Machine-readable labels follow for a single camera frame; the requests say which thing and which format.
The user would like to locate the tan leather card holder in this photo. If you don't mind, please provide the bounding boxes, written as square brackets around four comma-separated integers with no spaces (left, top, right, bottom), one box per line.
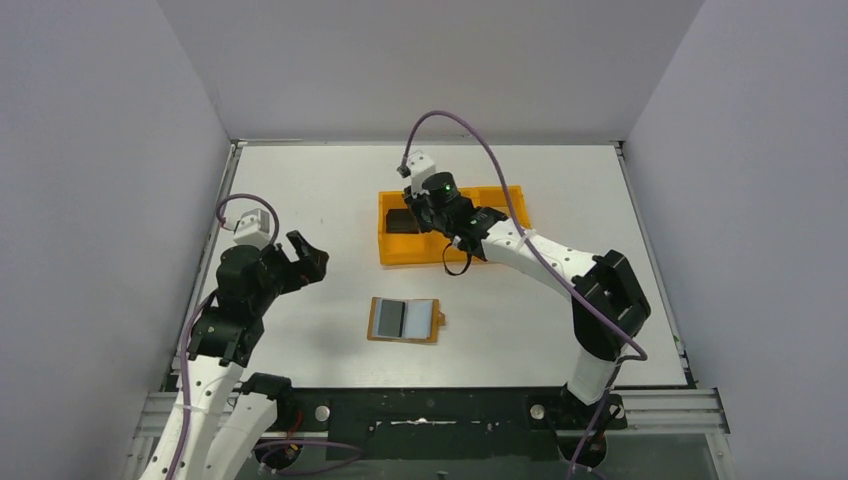
[367,297,446,344]

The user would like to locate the dark card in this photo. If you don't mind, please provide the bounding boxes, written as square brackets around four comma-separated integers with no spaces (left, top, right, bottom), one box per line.
[372,299,406,338]

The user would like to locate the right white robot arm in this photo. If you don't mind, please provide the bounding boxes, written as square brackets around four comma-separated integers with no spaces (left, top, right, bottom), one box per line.
[403,172,651,427]

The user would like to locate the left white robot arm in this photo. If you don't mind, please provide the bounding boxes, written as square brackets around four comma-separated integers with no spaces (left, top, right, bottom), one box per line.
[141,230,329,479]

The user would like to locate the black credit card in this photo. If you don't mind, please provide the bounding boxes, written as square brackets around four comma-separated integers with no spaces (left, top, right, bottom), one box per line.
[384,209,420,235]

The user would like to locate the orange three-compartment tray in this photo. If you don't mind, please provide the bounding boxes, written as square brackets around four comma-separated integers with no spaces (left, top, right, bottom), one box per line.
[377,185,532,267]

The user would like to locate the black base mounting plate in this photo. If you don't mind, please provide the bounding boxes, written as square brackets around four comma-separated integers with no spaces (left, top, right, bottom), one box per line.
[264,387,628,466]

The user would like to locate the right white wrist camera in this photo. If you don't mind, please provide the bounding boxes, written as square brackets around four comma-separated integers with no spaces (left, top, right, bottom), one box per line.
[397,150,437,197]

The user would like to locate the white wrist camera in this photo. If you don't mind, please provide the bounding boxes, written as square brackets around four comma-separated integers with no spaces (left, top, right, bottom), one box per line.
[233,208,271,249]
[397,150,437,197]

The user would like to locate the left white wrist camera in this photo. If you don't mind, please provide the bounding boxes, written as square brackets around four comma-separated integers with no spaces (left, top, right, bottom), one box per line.
[233,208,271,249]

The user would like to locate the aluminium frame rail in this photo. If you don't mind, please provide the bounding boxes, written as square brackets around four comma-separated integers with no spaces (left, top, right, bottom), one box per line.
[118,139,243,479]

